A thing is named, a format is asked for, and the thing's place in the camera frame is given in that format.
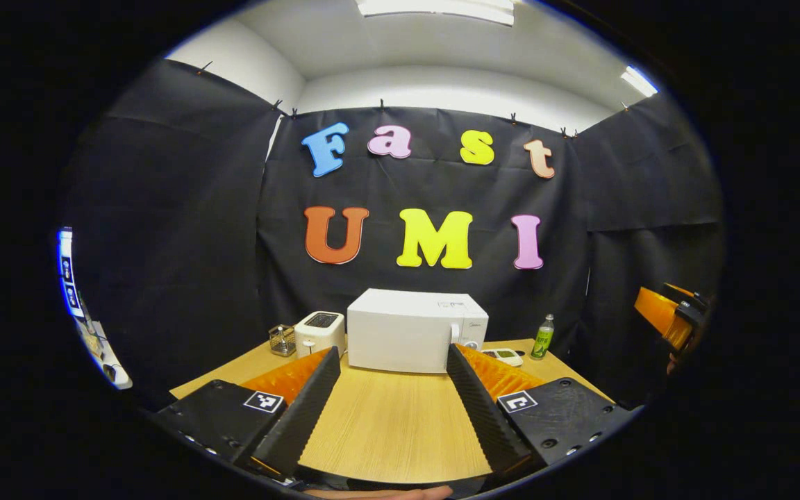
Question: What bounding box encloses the small ceiling light panel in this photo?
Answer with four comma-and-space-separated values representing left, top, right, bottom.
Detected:
621, 66, 659, 98

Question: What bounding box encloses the white toaster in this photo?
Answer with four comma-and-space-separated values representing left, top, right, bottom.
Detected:
294, 311, 347, 359

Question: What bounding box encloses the white divided dish of beans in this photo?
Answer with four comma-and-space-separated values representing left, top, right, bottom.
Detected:
481, 348, 524, 367

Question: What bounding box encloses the metal wire basket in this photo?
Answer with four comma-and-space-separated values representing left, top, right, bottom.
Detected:
268, 324, 297, 357

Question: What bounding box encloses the large ceiling light panel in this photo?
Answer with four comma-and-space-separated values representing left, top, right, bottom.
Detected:
356, 0, 515, 27

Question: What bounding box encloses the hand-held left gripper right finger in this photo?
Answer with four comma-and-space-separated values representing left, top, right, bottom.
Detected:
446, 343, 633, 474

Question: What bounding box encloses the white microwave oven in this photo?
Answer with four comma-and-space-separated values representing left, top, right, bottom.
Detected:
347, 289, 490, 374

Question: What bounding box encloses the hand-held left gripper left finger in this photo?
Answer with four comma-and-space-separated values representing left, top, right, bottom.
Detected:
153, 347, 342, 480

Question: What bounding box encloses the green drink bottle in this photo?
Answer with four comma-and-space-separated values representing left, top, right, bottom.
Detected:
531, 314, 555, 360

